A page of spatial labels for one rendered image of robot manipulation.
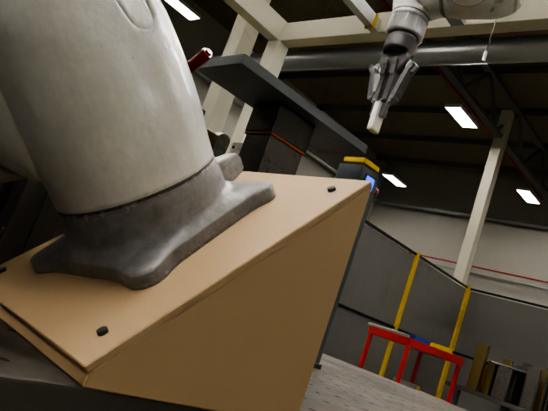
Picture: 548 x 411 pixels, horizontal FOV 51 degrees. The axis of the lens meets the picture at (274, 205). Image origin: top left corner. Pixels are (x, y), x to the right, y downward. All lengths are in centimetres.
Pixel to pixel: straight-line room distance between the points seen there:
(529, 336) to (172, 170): 802
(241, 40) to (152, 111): 888
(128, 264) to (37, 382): 13
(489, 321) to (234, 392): 816
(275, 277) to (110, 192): 15
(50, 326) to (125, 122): 17
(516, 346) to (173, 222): 803
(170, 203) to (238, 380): 15
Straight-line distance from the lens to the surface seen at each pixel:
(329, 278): 51
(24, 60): 49
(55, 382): 40
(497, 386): 570
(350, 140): 118
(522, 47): 1223
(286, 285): 48
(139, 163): 48
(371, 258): 644
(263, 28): 586
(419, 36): 143
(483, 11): 140
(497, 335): 853
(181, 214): 50
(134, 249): 49
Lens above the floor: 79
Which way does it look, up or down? 10 degrees up
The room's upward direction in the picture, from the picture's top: 19 degrees clockwise
